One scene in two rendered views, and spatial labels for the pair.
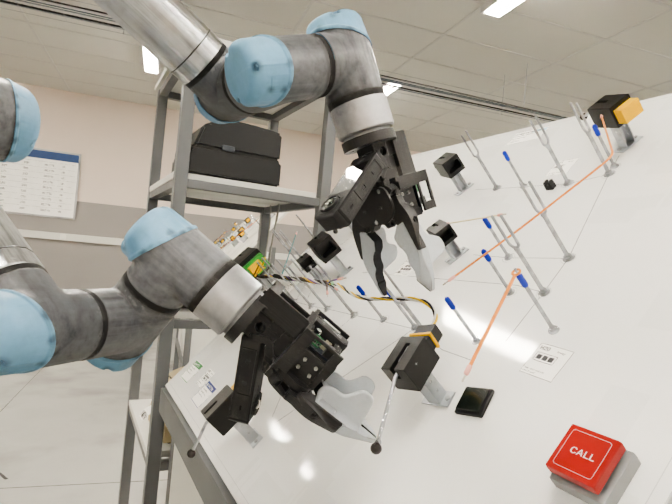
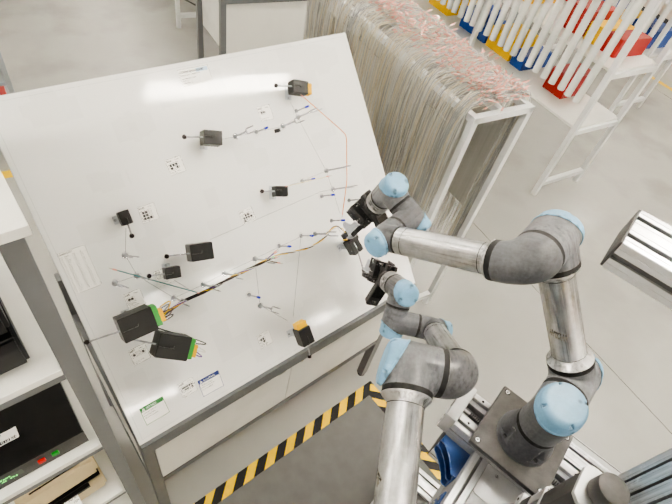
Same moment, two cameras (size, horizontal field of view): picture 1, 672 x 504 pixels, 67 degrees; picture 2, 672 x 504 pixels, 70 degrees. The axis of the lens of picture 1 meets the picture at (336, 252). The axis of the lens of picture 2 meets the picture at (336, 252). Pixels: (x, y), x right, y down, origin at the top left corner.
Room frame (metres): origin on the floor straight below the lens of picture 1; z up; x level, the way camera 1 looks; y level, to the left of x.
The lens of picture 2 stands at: (1.15, 0.99, 2.38)
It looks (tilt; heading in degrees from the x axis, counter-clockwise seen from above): 47 degrees down; 248
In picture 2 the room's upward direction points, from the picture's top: 15 degrees clockwise
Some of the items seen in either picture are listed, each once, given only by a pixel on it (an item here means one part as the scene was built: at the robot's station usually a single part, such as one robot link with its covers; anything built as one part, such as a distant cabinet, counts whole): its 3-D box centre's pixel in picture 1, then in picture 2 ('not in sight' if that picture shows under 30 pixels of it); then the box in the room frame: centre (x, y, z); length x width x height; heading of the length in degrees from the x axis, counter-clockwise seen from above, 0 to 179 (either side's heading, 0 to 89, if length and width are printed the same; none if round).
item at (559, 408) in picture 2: not in sight; (554, 412); (0.33, 0.64, 1.33); 0.13 x 0.12 x 0.14; 37
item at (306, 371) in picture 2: not in sight; (341, 344); (0.62, 0.00, 0.60); 0.55 x 0.03 x 0.39; 27
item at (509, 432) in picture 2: not in sight; (531, 431); (0.34, 0.64, 1.21); 0.15 x 0.15 x 0.10
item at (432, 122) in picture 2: not in sight; (379, 146); (0.19, -1.17, 0.78); 1.39 x 0.45 x 1.56; 109
